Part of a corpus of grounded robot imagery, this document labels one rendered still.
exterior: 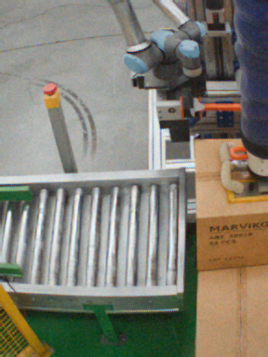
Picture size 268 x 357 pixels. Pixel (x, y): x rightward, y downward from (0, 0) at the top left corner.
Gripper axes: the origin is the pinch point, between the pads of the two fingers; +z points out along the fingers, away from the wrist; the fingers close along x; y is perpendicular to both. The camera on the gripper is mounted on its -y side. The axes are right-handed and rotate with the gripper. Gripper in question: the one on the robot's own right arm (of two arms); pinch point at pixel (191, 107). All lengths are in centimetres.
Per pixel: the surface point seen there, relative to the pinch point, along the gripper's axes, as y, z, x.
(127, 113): -44, 107, 109
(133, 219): -29, 53, -16
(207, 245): 4, 33, -46
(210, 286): 6, 53, -55
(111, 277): -38, 53, -48
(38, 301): -73, 58, -60
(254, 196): 23.8, 11.2, -39.2
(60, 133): -63, 32, 21
